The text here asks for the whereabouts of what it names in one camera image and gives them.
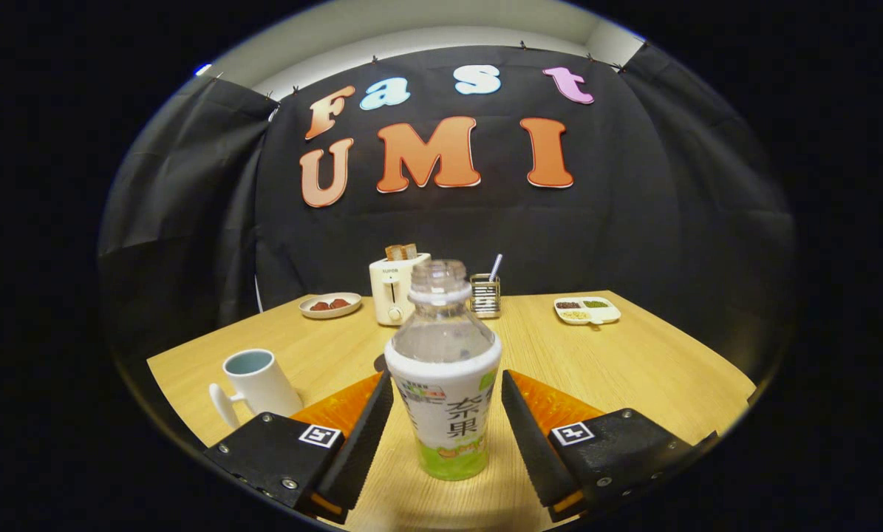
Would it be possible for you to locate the small white plate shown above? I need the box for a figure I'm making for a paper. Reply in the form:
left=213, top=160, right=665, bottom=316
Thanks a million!
left=299, top=293, right=363, bottom=320

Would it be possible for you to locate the clear juice bottle white label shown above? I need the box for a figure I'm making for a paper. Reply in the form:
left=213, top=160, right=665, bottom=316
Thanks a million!
left=384, top=259, right=502, bottom=482

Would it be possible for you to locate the white ceramic cup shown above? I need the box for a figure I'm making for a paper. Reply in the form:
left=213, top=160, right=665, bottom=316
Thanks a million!
left=208, top=349, right=304, bottom=429

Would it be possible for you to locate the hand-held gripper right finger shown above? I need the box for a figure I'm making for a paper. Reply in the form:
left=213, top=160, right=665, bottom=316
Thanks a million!
left=501, top=369, right=719, bottom=522

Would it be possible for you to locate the white toaster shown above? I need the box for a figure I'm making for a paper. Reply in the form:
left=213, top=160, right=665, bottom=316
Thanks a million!
left=369, top=253, right=432, bottom=327

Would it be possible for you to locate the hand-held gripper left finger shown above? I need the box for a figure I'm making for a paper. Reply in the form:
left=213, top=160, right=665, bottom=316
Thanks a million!
left=203, top=369, right=395, bottom=525

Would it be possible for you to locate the white divided snack tray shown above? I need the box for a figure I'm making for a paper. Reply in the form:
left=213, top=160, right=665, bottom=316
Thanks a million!
left=553, top=296, right=621, bottom=326

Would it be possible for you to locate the wooden table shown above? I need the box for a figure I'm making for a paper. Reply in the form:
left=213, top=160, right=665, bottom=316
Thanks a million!
left=147, top=290, right=757, bottom=532

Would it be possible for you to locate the black backdrop cloth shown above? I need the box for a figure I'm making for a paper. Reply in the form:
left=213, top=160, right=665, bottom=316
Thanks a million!
left=98, top=44, right=797, bottom=385

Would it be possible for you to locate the metal wire basket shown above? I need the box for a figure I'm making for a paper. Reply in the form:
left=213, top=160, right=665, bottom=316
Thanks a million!
left=470, top=273, right=502, bottom=319

